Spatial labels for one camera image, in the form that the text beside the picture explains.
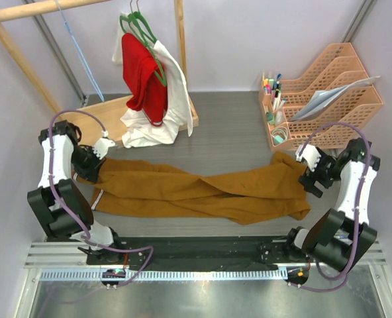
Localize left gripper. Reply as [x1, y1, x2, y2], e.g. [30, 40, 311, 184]
[70, 146, 106, 184]

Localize mustard brown trousers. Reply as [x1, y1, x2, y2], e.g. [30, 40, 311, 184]
[90, 152, 311, 225]

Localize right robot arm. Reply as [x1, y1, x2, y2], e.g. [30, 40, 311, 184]
[282, 138, 380, 273]

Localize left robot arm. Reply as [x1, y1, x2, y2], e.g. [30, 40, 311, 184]
[27, 121, 124, 265]

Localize green hanger back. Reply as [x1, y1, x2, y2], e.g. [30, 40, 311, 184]
[119, 1, 149, 47]

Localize green hanger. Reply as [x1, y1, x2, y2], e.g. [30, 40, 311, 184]
[129, 0, 167, 87]
[119, 1, 149, 47]

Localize green hanger front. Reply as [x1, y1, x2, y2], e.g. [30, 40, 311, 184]
[129, 0, 167, 87]

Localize wooden clothes rack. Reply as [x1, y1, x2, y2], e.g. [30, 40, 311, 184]
[0, 0, 199, 146]

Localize white shirt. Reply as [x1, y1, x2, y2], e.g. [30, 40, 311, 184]
[113, 23, 195, 148]

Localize green eraser box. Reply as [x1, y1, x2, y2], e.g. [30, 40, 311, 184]
[266, 112, 275, 125]

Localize peach plastic desk organizer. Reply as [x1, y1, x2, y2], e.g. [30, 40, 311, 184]
[260, 42, 383, 151]

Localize grey paper folder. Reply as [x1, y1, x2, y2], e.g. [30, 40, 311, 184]
[289, 76, 381, 123]

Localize red shirt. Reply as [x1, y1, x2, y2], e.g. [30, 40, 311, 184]
[121, 33, 168, 127]

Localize pens in organizer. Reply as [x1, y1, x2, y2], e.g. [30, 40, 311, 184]
[260, 72, 282, 112]

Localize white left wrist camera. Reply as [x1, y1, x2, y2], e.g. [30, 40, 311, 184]
[93, 137, 117, 160]

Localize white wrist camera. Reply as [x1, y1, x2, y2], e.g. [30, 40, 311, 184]
[295, 144, 328, 172]
[93, 137, 117, 160]

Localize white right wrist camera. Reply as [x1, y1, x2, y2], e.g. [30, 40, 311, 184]
[295, 144, 328, 172]

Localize mint charger with cable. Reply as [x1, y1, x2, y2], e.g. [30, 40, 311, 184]
[271, 127, 289, 146]

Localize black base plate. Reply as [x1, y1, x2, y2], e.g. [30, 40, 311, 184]
[85, 235, 323, 266]

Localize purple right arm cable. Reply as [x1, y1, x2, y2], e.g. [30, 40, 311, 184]
[281, 122, 373, 292]

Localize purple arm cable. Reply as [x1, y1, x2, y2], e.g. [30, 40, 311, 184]
[48, 109, 154, 292]
[281, 122, 373, 292]

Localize aluminium frame rail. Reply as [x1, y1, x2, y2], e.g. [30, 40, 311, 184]
[23, 240, 387, 270]

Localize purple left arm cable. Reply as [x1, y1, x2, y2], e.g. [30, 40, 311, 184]
[48, 109, 154, 292]

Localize light blue wire hanger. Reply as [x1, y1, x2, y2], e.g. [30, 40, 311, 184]
[54, 0, 105, 102]

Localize white slotted cable duct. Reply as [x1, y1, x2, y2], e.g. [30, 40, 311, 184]
[40, 267, 288, 282]

